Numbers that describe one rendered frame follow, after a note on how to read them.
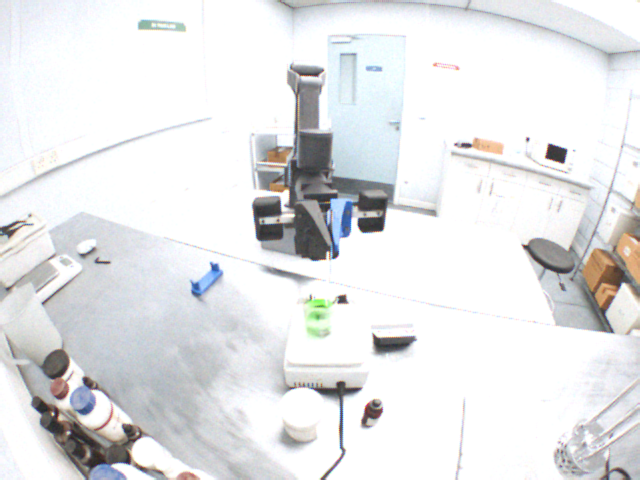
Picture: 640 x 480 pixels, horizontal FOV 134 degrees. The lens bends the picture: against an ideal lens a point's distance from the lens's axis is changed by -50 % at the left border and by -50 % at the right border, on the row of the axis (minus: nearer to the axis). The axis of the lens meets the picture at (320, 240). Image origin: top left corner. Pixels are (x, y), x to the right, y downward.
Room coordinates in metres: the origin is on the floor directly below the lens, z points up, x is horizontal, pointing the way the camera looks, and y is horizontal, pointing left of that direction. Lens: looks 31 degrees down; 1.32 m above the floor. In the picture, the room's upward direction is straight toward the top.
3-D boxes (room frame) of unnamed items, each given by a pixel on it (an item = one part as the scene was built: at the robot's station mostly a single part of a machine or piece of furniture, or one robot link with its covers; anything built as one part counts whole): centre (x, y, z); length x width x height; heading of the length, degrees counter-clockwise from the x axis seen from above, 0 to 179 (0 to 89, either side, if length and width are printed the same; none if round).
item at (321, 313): (0.28, 0.00, 1.02); 0.06 x 0.05 x 0.08; 110
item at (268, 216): (0.36, 0.00, 1.16); 0.19 x 0.08 x 0.06; 98
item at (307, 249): (0.36, 0.00, 1.10); 0.07 x 0.06 x 0.07; 98
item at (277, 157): (2.67, 0.27, 0.59); 0.65 x 0.48 x 0.93; 69
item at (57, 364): (0.14, 0.50, 0.94); 0.07 x 0.07 x 0.07
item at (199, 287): (0.49, 0.28, 0.92); 0.10 x 0.03 x 0.04; 161
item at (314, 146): (0.46, 0.01, 1.20); 0.11 x 0.08 x 0.12; 9
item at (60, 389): (0.09, 0.42, 0.95); 0.06 x 0.06 x 0.10
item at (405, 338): (0.33, -0.15, 0.92); 0.09 x 0.06 x 0.04; 89
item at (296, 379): (0.30, -0.01, 0.94); 0.22 x 0.13 x 0.08; 179
